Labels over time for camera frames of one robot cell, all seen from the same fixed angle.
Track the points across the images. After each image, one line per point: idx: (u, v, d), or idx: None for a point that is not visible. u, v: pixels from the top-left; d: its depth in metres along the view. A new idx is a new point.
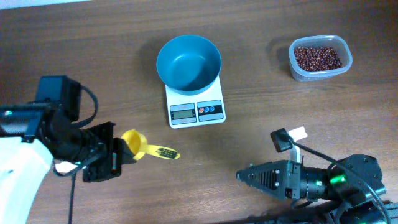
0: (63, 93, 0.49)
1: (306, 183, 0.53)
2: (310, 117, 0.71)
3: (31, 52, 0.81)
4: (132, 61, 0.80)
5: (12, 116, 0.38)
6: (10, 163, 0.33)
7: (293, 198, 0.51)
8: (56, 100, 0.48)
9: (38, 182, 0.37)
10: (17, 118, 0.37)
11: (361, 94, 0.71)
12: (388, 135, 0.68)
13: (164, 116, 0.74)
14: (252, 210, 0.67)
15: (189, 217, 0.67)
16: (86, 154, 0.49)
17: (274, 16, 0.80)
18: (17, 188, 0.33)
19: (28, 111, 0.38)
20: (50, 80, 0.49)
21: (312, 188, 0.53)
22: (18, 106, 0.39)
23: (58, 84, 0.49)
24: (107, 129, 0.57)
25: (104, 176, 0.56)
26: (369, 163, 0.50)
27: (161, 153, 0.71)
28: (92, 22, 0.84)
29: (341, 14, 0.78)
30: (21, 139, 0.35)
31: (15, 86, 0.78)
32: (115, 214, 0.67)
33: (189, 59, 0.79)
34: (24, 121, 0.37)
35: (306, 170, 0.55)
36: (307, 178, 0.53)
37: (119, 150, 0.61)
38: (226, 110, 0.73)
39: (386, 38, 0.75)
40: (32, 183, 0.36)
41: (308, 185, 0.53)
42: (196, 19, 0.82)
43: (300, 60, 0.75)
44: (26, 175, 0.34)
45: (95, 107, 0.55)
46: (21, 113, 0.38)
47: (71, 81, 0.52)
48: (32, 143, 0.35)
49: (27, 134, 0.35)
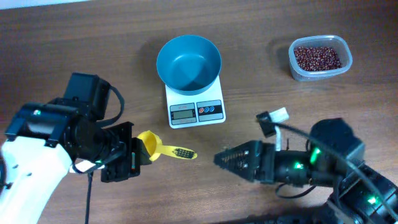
0: (91, 93, 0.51)
1: (284, 169, 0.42)
2: (311, 117, 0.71)
3: (30, 51, 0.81)
4: (130, 61, 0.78)
5: (40, 117, 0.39)
6: (29, 166, 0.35)
7: (265, 181, 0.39)
8: (83, 100, 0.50)
9: (52, 182, 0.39)
10: (45, 119, 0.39)
11: (360, 94, 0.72)
12: (387, 135, 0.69)
13: (163, 116, 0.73)
14: (252, 210, 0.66)
15: (189, 217, 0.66)
16: (105, 154, 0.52)
17: (275, 17, 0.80)
18: (32, 190, 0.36)
19: (56, 114, 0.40)
20: (81, 78, 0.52)
21: (292, 172, 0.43)
22: (46, 107, 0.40)
23: (88, 84, 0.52)
24: (126, 129, 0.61)
25: (124, 176, 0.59)
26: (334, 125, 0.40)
27: (178, 153, 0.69)
28: (91, 20, 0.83)
29: (340, 16, 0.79)
30: (44, 143, 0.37)
31: (14, 84, 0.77)
32: (115, 215, 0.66)
33: (189, 59, 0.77)
34: (51, 124, 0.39)
35: (284, 154, 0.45)
36: (284, 162, 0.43)
37: (137, 150, 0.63)
38: (226, 110, 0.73)
39: (384, 40, 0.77)
40: (47, 183, 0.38)
41: (286, 171, 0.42)
42: (196, 18, 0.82)
43: (300, 60, 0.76)
44: (42, 177, 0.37)
45: (121, 109, 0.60)
46: (48, 114, 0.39)
47: (100, 80, 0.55)
48: (53, 148, 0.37)
49: (50, 139, 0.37)
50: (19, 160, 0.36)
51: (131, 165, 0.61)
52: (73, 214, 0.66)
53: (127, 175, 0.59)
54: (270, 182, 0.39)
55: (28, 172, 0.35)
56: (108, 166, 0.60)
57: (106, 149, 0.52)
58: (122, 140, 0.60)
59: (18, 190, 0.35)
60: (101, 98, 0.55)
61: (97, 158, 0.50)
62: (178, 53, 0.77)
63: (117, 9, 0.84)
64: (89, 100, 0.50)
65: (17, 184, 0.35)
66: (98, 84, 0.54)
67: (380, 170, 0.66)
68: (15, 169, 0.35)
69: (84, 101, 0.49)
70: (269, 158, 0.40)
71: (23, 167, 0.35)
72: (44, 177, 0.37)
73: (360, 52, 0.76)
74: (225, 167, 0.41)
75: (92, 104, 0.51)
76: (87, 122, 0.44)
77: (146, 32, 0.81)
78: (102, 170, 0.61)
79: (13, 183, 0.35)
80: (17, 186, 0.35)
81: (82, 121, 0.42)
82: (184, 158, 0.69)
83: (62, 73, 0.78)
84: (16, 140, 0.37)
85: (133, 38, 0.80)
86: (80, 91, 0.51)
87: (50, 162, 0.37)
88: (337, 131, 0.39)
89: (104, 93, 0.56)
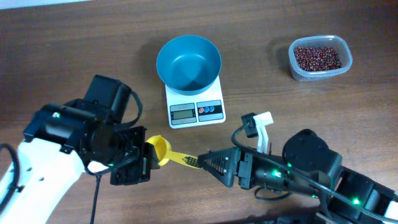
0: (114, 97, 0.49)
1: (262, 172, 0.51)
2: (311, 117, 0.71)
3: (30, 51, 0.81)
4: (130, 61, 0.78)
5: (60, 121, 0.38)
6: (43, 171, 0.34)
7: (242, 186, 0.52)
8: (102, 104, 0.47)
9: (64, 188, 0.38)
10: (63, 123, 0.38)
11: (360, 94, 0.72)
12: (388, 135, 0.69)
13: (163, 116, 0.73)
14: (252, 210, 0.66)
15: (189, 218, 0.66)
16: (118, 157, 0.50)
17: (274, 17, 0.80)
18: (45, 194, 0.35)
19: (74, 119, 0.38)
20: (103, 81, 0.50)
21: (269, 177, 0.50)
22: (66, 111, 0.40)
23: (111, 88, 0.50)
24: (140, 132, 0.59)
25: (134, 181, 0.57)
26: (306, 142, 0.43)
27: (188, 161, 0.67)
28: (91, 20, 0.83)
29: (339, 17, 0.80)
30: (60, 149, 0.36)
31: (15, 85, 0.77)
32: (115, 215, 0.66)
33: (189, 59, 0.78)
34: (68, 129, 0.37)
35: (264, 162, 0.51)
36: (263, 167, 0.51)
37: (149, 155, 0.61)
38: (226, 110, 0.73)
39: (384, 40, 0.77)
40: (60, 189, 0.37)
41: (264, 175, 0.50)
42: (196, 18, 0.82)
43: (300, 60, 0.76)
44: (55, 182, 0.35)
45: (138, 114, 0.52)
46: (68, 119, 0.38)
47: (123, 85, 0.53)
48: (69, 154, 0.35)
49: (66, 145, 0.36)
50: (33, 163, 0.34)
51: (143, 171, 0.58)
52: (73, 214, 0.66)
53: (138, 180, 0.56)
54: (245, 188, 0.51)
55: (42, 177, 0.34)
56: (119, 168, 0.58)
57: (120, 151, 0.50)
58: (136, 145, 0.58)
59: (30, 194, 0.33)
60: (122, 101, 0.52)
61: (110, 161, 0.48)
62: (178, 53, 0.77)
63: (117, 9, 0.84)
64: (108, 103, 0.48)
65: (29, 188, 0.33)
66: (120, 88, 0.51)
67: (380, 170, 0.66)
68: (28, 173, 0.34)
69: (104, 106, 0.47)
70: (246, 163, 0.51)
71: (37, 172, 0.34)
72: (56, 185, 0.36)
73: (360, 52, 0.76)
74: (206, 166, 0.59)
75: (112, 108, 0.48)
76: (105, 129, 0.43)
77: (146, 32, 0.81)
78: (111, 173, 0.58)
79: (25, 186, 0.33)
80: (28, 191, 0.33)
81: (101, 127, 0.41)
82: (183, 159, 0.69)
83: (62, 73, 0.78)
84: (33, 142, 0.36)
85: (132, 38, 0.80)
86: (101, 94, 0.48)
87: (64, 167, 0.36)
88: (310, 151, 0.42)
89: (126, 96, 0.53)
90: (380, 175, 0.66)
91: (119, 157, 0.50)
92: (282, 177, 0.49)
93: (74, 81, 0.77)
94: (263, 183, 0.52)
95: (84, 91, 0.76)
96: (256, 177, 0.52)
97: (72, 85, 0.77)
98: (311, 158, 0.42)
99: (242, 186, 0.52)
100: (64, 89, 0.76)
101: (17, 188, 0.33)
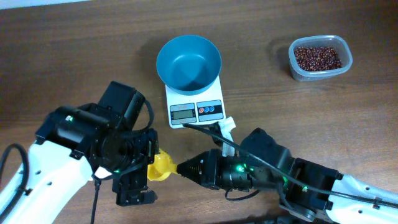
0: (127, 104, 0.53)
1: (229, 175, 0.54)
2: (310, 117, 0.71)
3: (30, 52, 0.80)
4: (131, 61, 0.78)
5: (72, 124, 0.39)
6: (51, 175, 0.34)
7: (209, 183, 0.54)
8: (115, 111, 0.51)
9: (70, 193, 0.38)
10: (76, 127, 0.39)
11: (360, 94, 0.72)
12: (388, 135, 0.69)
13: (163, 116, 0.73)
14: (251, 210, 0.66)
15: (189, 218, 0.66)
16: (125, 163, 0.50)
17: (274, 17, 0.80)
18: (51, 198, 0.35)
19: (86, 124, 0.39)
20: (117, 89, 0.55)
21: (235, 176, 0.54)
22: (79, 115, 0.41)
23: (124, 96, 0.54)
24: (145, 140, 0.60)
25: (137, 188, 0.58)
26: (256, 140, 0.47)
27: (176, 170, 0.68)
28: (91, 20, 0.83)
29: (340, 17, 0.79)
30: (70, 154, 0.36)
31: (15, 86, 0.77)
32: (115, 214, 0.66)
33: (189, 59, 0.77)
34: (79, 134, 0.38)
35: (230, 162, 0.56)
36: (229, 169, 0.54)
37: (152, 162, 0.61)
38: (226, 110, 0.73)
39: (384, 40, 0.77)
40: (66, 193, 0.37)
41: (231, 176, 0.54)
42: (196, 18, 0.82)
43: (300, 60, 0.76)
44: (63, 186, 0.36)
45: (150, 120, 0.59)
46: (80, 124, 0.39)
47: (136, 94, 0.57)
48: (79, 160, 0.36)
49: (76, 150, 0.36)
50: (42, 166, 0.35)
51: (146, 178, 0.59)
52: (73, 214, 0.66)
53: (142, 187, 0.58)
54: (212, 183, 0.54)
55: (50, 180, 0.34)
56: (121, 177, 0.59)
57: (127, 157, 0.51)
58: (142, 153, 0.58)
59: (37, 198, 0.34)
60: (134, 109, 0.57)
61: (117, 167, 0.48)
62: (178, 53, 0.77)
63: (117, 9, 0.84)
64: (121, 111, 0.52)
65: (36, 191, 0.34)
66: (134, 97, 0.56)
67: (380, 170, 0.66)
68: (38, 176, 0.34)
69: (116, 112, 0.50)
70: (212, 162, 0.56)
71: (45, 175, 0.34)
72: (63, 189, 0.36)
73: (360, 51, 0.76)
74: (186, 173, 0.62)
75: (124, 115, 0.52)
76: (115, 134, 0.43)
77: (146, 32, 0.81)
78: (114, 180, 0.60)
79: (33, 188, 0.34)
80: (37, 195, 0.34)
81: (112, 133, 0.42)
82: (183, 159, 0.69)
83: (62, 74, 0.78)
84: (43, 144, 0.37)
85: (132, 39, 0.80)
86: (115, 102, 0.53)
87: (73, 173, 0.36)
88: (260, 147, 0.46)
89: (138, 106, 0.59)
90: (381, 176, 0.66)
91: (125, 163, 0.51)
92: (244, 172, 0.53)
93: (73, 81, 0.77)
94: (230, 185, 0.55)
95: (84, 92, 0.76)
96: (223, 179, 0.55)
97: (72, 86, 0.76)
98: (261, 154, 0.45)
99: (208, 181, 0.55)
100: (64, 89, 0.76)
101: (25, 191, 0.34)
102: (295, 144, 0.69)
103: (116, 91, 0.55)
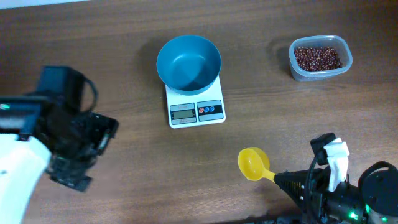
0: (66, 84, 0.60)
1: (337, 203, 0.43)
2: (310, 117, 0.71)
3: (30, 53, 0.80)
4: (131, 61, 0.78)
5: (10, 109, 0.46)
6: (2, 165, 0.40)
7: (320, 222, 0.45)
8: (54, 91, 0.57)
9: (28, 182, 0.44)
10: (14, 111, 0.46)
11: (360, 94, 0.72)
12: (388, 135, 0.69)
13: (163, 116, 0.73)
14: (251, 210, 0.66)
15: (189, 218, 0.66)
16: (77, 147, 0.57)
17: (274, 17, 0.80)
18: (12, 185, 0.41)
19: (28, 104, 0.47)
20: (53, 70, 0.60)
21: (344, 211, 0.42)
22: (12, 101, 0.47)
23: (60, 75, 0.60)
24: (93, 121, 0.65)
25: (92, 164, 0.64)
26: (383, 180, 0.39)
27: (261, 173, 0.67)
28: (91, 20, 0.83)
29: (340, 17, 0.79)
30: (16, 137, 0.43)
31: (14, 86, 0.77)
32: (115, 214, 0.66)
33: (189, 59, 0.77)
34: (20, 116, 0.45)
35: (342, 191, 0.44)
36: (339, 197, 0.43)
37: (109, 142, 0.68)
38: (226, 110, 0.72)
39: (384, 40, 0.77)
40: (28, 181, 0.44)
41: (339, 206, 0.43)
42: (196, 18, 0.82)
43: (300, 60, 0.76)
44: (16, 175, 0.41)
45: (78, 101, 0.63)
46: (21, 106, 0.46)
47: (72, 72, 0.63)
48: (27, 141, 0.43)
49: (22, 132, 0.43)
50: None
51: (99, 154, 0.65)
52: (73, 214, 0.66)
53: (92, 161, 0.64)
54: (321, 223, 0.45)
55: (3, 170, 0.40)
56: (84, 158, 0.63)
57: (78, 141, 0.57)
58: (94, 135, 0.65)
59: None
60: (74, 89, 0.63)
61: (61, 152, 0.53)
62: (178, 53, 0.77)
63: (117, 9, 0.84)
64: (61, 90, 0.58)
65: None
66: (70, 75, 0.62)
67: None
68: None
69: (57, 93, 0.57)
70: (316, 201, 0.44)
71: None
72: (20, 177, 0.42)
73: (360, 51, 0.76)
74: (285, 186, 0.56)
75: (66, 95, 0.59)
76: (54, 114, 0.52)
77: (146, 32, 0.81)
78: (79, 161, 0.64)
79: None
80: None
81: (45, 117, 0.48)
82: (184, 159, 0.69)
83: None
84: None
85: (132, 39, 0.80)
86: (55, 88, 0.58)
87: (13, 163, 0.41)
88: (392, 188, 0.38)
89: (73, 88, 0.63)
90: None
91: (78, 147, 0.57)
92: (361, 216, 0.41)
93: None
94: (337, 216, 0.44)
95: None
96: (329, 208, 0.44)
97: None
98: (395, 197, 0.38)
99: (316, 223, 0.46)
100: None
101: None
102: (295, 144, 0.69)
103: (60, 75, 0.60)
